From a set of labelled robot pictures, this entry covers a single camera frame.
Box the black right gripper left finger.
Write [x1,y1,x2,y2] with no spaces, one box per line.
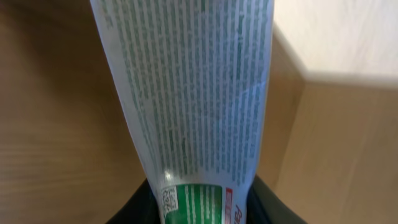
[106,179,160,224]

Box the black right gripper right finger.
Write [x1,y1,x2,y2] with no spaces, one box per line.
[247,176,307,224]

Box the white green box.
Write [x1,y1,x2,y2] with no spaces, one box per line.
[91,0,274,223]

